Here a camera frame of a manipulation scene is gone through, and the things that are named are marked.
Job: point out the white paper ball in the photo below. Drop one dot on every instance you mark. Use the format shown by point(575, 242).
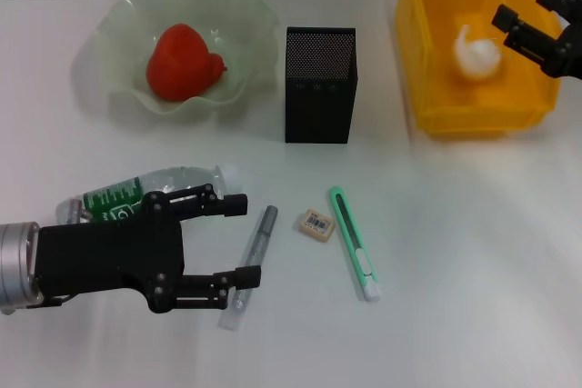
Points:
point(477, 58)

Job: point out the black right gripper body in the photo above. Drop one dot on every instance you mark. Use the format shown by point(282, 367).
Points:
point(570, 54)

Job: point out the grey pen in clear sleeve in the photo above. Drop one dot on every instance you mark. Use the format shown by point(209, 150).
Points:
point(261, 233)

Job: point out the yellow plastic bin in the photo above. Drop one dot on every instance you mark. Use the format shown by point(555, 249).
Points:
point(436, 65)

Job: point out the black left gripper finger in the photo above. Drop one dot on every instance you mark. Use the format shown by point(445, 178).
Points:
point(204, 204)
point(213, 288)

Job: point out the black mesh pen holder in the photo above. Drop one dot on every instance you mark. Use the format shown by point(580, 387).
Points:
point(318, 102)

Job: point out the pale green wavy glass plate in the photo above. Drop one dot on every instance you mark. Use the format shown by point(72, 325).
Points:
point(241, 33)

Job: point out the soft red-orange toy orange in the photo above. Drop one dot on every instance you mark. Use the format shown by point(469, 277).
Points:
point(182, 65)

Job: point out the mint green utility knife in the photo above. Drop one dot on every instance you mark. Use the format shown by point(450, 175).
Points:
point(352, 238)

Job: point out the clear green-label water bottle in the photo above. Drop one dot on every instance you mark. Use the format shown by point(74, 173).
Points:
point(182, 179)

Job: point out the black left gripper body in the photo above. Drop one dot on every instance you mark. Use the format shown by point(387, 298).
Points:
point(109, 256)

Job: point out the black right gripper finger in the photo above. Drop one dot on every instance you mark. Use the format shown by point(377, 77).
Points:
point(559, 2)
point(529, 40)

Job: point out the beige eraser with barcode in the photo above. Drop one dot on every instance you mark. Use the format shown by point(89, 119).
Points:
point(317, 224)

